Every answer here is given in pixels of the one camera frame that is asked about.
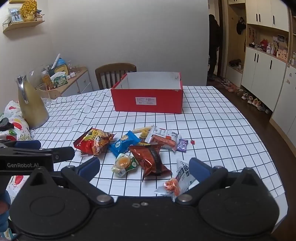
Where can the framed photo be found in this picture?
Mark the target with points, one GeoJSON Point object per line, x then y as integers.
{"type": "Point", "coordinates": [15, 15]}

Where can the gold ornament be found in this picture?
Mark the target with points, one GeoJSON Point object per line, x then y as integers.
{"type": "Point", "coordinates": [29, 10]}

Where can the dark brown shoes pair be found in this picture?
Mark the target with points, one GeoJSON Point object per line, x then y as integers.
{"type": "Point", "coordinates": [235, 62]}

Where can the white black checked tablecloth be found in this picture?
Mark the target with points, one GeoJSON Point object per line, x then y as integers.
{"type": "Point", "coordinates": [219, 129]}

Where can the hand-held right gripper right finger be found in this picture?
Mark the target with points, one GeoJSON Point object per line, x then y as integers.
{"type": "Point", "coordinates": [200, 170]}

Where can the orange drink bottle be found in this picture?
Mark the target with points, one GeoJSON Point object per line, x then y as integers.
{"type": "Point", "coordinates": [47, 81]}

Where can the white cupboard wall unit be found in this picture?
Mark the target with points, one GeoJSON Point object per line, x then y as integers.
{"type": "Point", "coordinates": [261, 67]}

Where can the white charger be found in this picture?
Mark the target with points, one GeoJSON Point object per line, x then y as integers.
{"type": "Point", "coordinates": [72, 74]}

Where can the colourful printed cloth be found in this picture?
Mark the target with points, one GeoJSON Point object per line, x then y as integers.
{"type": "Point", "coordinates": [13, 125]}

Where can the yellow black container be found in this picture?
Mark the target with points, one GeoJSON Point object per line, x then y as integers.
{"type": "Point", "coordinates": [60, 69]}

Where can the red yellow chips bag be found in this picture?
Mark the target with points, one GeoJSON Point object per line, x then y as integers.
{"type": "Point", "coordinates": [94, 141]}

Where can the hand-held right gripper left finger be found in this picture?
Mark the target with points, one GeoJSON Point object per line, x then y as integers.
{"type": "Point", "coordinates": [89, 168]}

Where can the white tube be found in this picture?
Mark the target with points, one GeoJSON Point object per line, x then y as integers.
{"type": "Point", "coordinates": [56, 60]}

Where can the red ornament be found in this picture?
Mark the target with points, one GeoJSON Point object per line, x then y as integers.
{"type": "Point", "coordinates": [264, 44]}

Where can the blue cookie packet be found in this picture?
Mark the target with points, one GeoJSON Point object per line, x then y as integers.
{"type": "Point", "coordinates": [123, 143]}

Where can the grey drawer side cabinet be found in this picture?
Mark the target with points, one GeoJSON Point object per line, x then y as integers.
{"type": "Point", "coordinates": [78, 85]}

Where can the small purple candy packet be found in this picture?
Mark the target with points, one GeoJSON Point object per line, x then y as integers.
{"type": "Point", "coordinates": [182, 145]}

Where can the row of shoes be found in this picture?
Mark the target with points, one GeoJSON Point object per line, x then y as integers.
{"type": "Point", "coordinates": [245, 95]}

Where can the blue round object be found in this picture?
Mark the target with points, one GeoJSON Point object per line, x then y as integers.
{"type": "Point", "coordinates": [61, 61]}

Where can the brown wooden chair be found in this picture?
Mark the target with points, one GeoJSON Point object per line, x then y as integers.
{"type": "Point", "coordinates": [115, 68]}

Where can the clear drinking glass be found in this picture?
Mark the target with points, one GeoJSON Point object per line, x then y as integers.
{"type": "Point", "coordinates": [44, 95]}

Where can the black hanging bag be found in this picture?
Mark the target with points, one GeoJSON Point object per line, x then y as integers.
{"type": "Point", "coordinates": [241, 26]}

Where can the white orange biscuit packet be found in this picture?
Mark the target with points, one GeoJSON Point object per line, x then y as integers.
{"type": "Point", "coordinates": [161, 139]}

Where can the green tissue pack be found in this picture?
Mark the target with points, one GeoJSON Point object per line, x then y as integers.
{"type": "Point", "coordinates": [60, 80]}

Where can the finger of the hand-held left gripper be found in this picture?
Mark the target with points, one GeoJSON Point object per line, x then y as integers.
{"type": "Point", "coordinates": [27, 144]}
{"type": "Point", "coordinates": [64, 153]}

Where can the clear green egg snack packet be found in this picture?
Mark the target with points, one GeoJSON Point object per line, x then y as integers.
{"type": "Point", "coordinates": [123, 164]}

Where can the wooden wall shelf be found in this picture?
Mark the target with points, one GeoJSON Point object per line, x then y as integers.
{"type": "Point", "coordinates": [23, 25]}

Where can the red cardboard box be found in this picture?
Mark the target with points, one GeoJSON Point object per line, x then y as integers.
{"type": "Point", "coordinates": [148, 99]}

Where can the white packet with orange strips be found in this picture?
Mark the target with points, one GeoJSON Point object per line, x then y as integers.
{"type": "Point", "coordinates": [182, 178]}

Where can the dark red snack bag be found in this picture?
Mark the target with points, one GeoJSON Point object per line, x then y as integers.
{"type": "Point", "coordinates": [150, 160]}

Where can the light wooden rack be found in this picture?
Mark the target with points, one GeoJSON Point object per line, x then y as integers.
{"type": "Point", "coordinates": [54, 93]}

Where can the person's left forearm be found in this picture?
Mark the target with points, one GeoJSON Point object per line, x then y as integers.
{"type": "Point", "coordinates": [4, 197]}

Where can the gold thermos jug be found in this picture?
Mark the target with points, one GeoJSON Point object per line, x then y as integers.
{"type": "Point", "coordinates": [32, 109]}

